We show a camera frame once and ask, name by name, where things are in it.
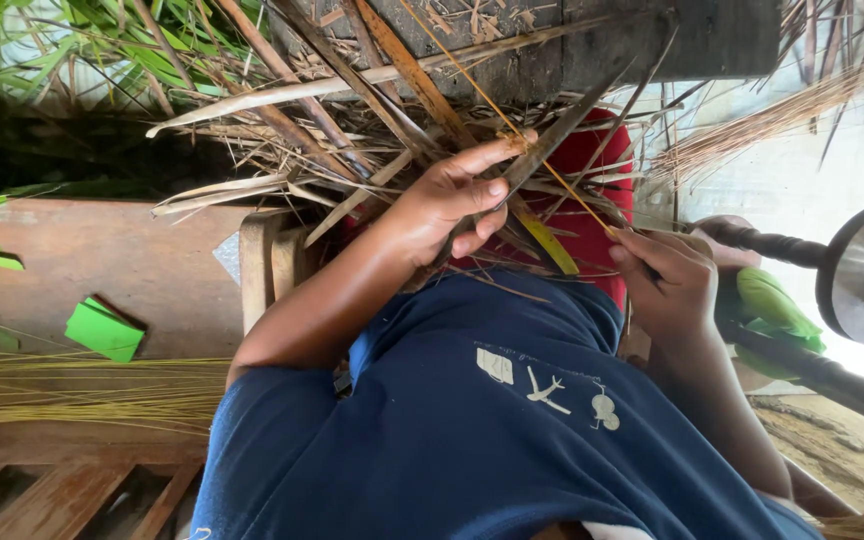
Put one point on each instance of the black metal disc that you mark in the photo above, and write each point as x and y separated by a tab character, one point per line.
852	277

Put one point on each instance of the wooden slatted frame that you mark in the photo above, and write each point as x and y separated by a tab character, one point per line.
64	495

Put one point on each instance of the person's left hand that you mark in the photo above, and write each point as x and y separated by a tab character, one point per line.
424	217

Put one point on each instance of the heap of dry leaf strips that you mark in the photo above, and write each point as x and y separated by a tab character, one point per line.
289	135

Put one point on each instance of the person's navy blue shirt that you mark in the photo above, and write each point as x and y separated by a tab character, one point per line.
477	450

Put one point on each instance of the bundle of brown midribs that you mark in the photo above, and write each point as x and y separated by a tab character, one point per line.
777	120

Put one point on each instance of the small wooden stool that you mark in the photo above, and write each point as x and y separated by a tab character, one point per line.
259	262

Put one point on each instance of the grey concrete block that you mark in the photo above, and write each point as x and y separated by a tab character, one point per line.
627	45

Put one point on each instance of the person's red trousers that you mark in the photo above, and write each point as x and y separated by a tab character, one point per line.
589	225

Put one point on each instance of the yellow green leaf strip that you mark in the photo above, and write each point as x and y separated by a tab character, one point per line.
548	244

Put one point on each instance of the bundle of yellow midribs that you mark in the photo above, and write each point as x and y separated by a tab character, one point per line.
87	390

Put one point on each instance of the thin yellow leaf midrib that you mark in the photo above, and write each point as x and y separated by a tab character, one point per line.
578	195

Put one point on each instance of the green cloth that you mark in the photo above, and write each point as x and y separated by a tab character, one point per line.
777	307

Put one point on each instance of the thin black turned rod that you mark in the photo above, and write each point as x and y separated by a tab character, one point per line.
769	244

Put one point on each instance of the brown wooden board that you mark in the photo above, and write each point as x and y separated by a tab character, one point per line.
117	262

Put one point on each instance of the person's right hand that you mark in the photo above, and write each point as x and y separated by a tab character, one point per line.
672	285

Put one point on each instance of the long dark knife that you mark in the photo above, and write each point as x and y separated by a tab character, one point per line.
552	142

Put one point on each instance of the thick black rod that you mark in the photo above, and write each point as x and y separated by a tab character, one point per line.
837	375

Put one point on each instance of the green palm leaves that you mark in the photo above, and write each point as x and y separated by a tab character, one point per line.
139	52

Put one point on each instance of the green folded card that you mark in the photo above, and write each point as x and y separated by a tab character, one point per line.
106	331

